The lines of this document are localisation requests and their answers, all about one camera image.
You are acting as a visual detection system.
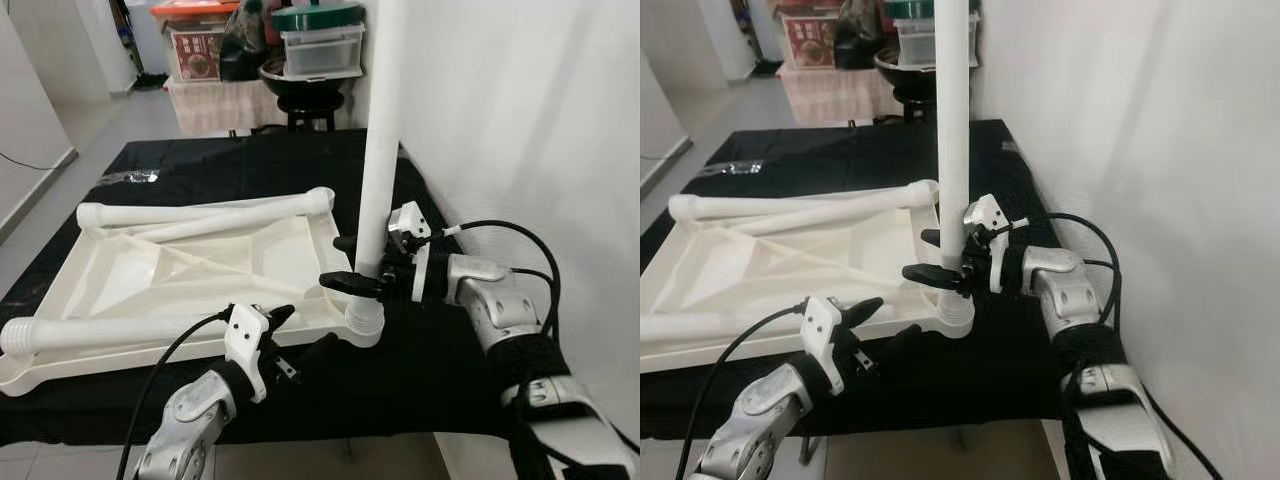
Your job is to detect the white plastic table leg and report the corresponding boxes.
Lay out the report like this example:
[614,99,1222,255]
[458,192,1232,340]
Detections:
[730,178,941,238]
[935,0,976,331]
[668,193,831,221]
[130,187,336,244]
[345,0,408,336]
[0,305,346,359]
[77,200,251,229]
[640,300,811,346]

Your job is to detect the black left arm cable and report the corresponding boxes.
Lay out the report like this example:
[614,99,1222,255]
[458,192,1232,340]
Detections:
[675,303,811,480]
[115,308,236,480]

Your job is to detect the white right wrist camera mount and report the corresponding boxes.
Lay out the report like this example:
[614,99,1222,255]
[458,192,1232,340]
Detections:
[385,200,436,306]
[962,193,1013,296]

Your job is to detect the orange lid storage bin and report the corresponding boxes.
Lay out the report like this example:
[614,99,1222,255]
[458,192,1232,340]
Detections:
[150,0,241,86]
[775,0,846,71]

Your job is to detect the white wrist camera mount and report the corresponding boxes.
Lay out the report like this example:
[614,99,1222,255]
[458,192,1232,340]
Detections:
[962,193,1013,296]
[385,200,436,306]
[222,303,273,404]
[800,296,851,399]

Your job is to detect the clear plastic storage box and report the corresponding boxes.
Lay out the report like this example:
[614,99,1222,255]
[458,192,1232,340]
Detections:
[893,18,981,69]
[280,25,366,79]

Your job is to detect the black wok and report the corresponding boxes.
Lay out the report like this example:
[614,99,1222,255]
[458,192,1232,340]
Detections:
[872,48,941,96]
[260,55,366,101]

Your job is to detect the red printed box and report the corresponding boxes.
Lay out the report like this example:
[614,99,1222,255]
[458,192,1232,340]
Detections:
[165,28,226,83]
[782,12,836,69]

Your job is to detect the beige table cover cloth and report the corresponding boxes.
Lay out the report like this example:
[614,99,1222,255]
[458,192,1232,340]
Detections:
[780,65,906,126]
[165,78,291,138]

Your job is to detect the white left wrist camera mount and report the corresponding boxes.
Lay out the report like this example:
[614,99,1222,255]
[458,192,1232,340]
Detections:
[800,296,851,399]
[222,303,273,404]

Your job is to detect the black tablecloth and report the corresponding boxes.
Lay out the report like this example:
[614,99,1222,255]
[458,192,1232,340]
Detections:
[640,118,1141,441]
[0,128,561,446]

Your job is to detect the white plastic table top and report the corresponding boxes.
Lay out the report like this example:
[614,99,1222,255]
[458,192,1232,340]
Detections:
[640,185,976,376]
[0,195,386,398]

